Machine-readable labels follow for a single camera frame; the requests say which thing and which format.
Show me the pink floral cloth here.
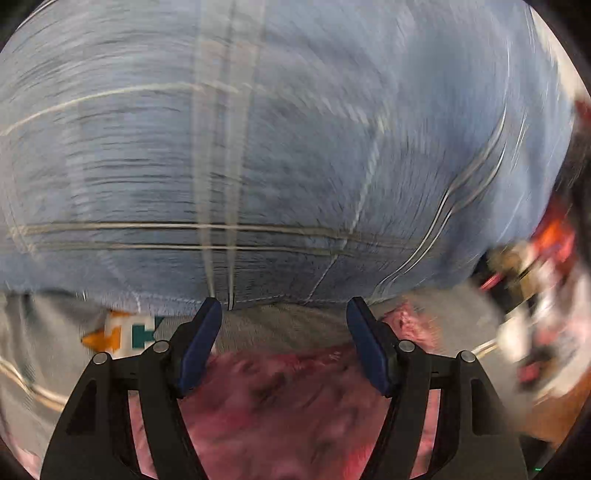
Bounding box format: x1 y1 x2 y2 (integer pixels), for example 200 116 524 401
18 299 442 480

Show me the grey patterned bedsheet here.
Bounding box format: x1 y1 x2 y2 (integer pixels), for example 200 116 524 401
0 276 532 467

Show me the white plastic bag pile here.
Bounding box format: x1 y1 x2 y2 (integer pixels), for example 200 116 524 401
496 258 590 403

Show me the red packet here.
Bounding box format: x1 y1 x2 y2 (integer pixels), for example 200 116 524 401
532 195 576 264

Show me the black fuzzy garment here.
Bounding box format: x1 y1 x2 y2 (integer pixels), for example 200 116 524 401
553 101 591 241

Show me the blue plaid pillow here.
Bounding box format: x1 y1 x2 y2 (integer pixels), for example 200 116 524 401
1 1 574 314

